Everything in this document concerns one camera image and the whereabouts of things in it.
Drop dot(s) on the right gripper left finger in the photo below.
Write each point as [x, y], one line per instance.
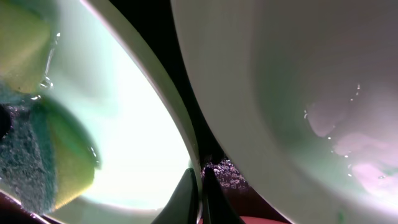
[182, 208]

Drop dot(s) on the mint plate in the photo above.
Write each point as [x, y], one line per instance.
[107, 76]
[302, 97]

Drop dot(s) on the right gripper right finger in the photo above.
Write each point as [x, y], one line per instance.
[217, 209]

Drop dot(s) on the green yellow scrub sponge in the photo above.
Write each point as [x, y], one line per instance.
[48, 158]

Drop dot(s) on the round black serving tray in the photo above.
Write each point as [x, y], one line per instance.
[154, 21]

